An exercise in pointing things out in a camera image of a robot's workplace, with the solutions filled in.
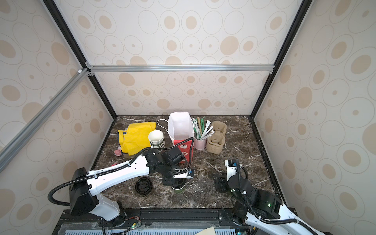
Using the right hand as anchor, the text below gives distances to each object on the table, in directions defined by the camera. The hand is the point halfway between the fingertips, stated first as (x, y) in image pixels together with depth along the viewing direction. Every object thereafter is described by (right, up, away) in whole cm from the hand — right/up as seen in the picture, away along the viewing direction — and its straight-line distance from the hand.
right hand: (220, 175), depth 70 cm
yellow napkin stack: (-52, +15, +28) cm, 61 cm away
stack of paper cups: (-34, +17, +14) cm, 41 cm away
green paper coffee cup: (-20, -5, +2) cm, 20 cm away
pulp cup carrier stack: (+2, +15, +24) cm, 28 cm away
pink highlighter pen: (-64, 0, +22) cm, 68 cm away
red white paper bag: (-21, +23, +25) cm, 40 cm away
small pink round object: (-63, +7, +26) cm, 68 cm away
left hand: (-20, -2, +3) cm, 20 cm away
